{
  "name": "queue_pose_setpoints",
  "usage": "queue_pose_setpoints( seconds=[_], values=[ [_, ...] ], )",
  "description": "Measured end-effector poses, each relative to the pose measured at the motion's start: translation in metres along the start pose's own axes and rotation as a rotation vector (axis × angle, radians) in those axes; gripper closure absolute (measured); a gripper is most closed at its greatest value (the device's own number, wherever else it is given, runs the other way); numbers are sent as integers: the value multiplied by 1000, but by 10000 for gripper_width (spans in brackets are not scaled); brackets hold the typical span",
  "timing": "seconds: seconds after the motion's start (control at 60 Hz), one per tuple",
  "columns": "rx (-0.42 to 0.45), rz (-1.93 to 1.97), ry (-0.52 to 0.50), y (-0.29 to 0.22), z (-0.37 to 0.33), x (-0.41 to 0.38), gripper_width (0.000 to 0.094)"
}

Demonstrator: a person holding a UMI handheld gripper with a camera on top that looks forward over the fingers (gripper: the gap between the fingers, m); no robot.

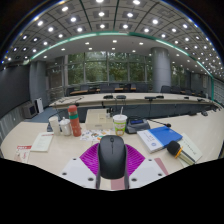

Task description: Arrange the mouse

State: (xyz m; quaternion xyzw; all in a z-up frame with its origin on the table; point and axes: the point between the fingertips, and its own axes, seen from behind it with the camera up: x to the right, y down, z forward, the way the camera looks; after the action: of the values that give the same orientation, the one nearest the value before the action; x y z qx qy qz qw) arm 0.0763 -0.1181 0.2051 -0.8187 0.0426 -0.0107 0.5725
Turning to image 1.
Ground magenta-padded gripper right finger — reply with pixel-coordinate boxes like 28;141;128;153
123;143;168;190

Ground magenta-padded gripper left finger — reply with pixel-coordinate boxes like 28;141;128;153
59;142;102;190

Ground black computer mouse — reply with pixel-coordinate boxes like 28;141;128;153
97;134;128;180

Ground blue and white book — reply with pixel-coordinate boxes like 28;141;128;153
136;125;184;154

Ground colourful printed leaflet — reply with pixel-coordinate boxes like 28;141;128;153
79;129;116;143

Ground white paper document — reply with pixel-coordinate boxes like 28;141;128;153
30;131;55;153

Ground dark desk conference console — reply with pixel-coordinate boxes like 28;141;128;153
125;115;152;135

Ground red drink bottle, green band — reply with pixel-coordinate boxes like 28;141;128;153
67;104;83;138

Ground stack of white paper cups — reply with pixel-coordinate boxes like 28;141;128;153
48;115;62;137

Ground green-printed paper cup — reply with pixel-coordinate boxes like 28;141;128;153
112;106;129;137

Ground red and white fan-print booklet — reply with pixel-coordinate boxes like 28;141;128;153
13;144;33;164

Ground white cardboard box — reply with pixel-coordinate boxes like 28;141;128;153
84;108;115;131

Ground white standing floor appliance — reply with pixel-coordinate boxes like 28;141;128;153
35;97;45;114

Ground ceiling lights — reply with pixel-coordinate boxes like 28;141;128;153
1;0;224;78

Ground black handheld microphone, yellow ring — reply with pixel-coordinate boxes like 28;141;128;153
166;140;197;166

